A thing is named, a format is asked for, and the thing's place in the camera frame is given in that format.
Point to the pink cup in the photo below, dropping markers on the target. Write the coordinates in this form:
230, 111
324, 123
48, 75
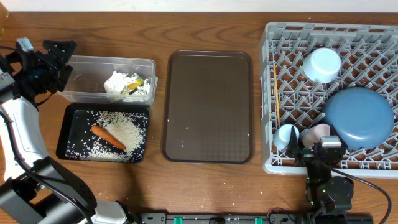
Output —
314, 134

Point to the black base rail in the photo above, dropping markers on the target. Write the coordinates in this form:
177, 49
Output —
272, 218

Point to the pile of white rice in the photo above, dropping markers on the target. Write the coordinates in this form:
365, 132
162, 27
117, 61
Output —
129, 128

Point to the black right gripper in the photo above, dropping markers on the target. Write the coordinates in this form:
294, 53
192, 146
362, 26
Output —
305, 155

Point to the clear plastic bin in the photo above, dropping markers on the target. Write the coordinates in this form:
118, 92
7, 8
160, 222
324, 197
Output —
86, 83

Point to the dark blue plate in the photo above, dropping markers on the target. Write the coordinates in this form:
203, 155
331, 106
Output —
362, 118

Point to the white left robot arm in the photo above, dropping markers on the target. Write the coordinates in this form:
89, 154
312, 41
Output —
37, 188

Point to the grey dishwasher rack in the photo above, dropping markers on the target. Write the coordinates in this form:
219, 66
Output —
368, 56

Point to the wooden chopstick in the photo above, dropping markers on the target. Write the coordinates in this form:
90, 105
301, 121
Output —
276, 95

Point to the light blue cup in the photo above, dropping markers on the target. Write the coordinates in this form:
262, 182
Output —
282, 136

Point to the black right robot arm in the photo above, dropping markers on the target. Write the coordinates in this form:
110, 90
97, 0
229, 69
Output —
328, 194

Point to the black plastic tray bin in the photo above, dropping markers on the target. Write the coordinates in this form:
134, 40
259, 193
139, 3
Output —
68, 116

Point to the white tissue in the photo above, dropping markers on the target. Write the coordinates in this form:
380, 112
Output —
116, 83

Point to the white paper napkin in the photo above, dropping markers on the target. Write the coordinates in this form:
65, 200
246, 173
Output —
144, 89

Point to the yellow green snack wrapper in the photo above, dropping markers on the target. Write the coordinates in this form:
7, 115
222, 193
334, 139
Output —
132, 82

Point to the orange carrot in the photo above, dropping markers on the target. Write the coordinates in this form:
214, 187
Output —
104, 134

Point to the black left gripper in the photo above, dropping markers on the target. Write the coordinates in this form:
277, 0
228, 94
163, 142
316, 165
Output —
56, 74

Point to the brown serving tray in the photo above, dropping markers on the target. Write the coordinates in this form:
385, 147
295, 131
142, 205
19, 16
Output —
209, 101

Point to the light blue bowl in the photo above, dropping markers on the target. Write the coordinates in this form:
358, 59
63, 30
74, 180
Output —
322, 65

